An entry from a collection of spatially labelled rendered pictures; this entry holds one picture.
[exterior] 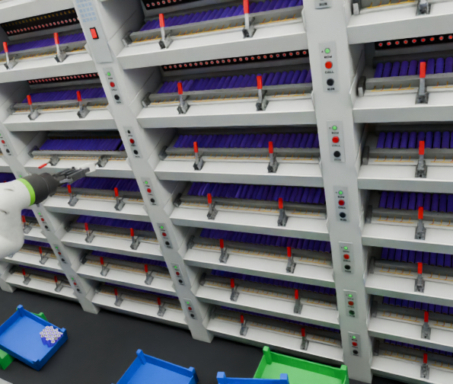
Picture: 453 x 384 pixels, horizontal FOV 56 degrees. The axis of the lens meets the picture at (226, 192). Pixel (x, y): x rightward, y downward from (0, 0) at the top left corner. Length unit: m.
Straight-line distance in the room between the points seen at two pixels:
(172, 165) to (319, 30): 0.69
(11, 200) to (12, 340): 1.20
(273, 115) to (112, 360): 1.42
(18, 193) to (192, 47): 0.67
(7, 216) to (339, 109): 0.99
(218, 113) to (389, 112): 0.48
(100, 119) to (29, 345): 1.30
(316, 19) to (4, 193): 0.98
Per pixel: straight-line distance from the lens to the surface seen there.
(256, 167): 1.34
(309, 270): 1.52
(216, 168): 1.40
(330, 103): 1.15
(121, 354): 2.18
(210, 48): 1.22
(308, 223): 1.39
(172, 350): 2.09
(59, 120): 1.72
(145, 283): 1.99
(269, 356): 1.68
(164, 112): 1.41
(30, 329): 2.48
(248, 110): 1.24
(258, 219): 1.45
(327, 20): 1.09
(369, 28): 1.08
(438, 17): 1.06
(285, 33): 1.14
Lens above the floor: 1.50
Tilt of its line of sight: 29 degrees down
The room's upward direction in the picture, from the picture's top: 14 degrees counter-clockwise
